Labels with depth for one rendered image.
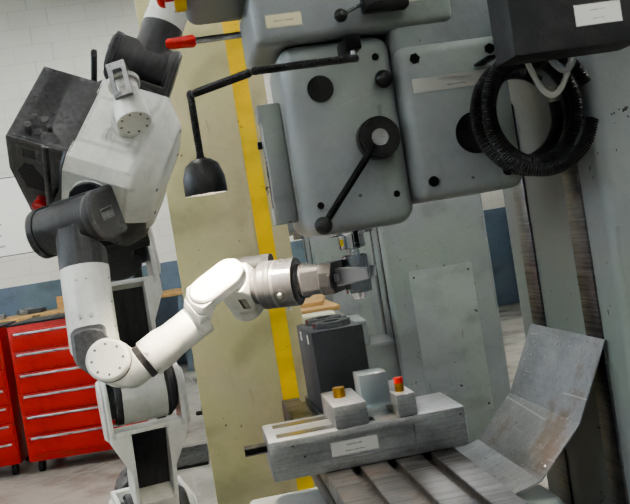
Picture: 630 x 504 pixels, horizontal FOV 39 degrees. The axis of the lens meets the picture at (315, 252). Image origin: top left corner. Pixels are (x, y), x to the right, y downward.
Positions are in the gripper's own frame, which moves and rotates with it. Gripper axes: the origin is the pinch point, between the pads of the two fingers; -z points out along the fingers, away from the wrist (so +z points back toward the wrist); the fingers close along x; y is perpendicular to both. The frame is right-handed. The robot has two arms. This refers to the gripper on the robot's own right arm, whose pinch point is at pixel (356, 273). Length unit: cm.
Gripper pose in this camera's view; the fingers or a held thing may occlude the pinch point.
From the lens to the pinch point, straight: 157.7
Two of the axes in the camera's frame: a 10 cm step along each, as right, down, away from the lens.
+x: 2.8, -0.7, 9.6
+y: 1.5, 9.9, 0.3
